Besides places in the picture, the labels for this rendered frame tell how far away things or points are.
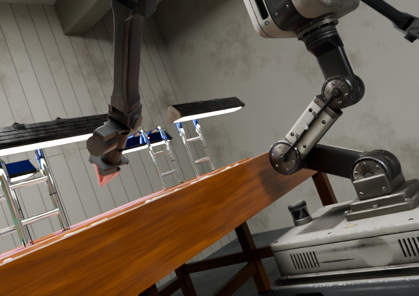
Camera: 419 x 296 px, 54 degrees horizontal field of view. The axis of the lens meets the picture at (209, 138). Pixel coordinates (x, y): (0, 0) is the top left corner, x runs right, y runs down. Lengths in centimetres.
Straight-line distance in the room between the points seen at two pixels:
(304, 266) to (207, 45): 308
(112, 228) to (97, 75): 298
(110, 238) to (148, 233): 12
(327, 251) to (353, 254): 8
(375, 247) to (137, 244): 66
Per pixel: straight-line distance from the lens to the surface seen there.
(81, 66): 386
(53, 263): 91
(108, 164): 119
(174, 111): 183
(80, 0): 370
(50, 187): 152
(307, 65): 359
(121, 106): 108
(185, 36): 439
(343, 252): 134
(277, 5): 135
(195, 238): 121
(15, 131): 132
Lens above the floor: 80
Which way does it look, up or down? 3 degrees up
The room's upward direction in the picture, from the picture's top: 21 degrees counter-clockwise
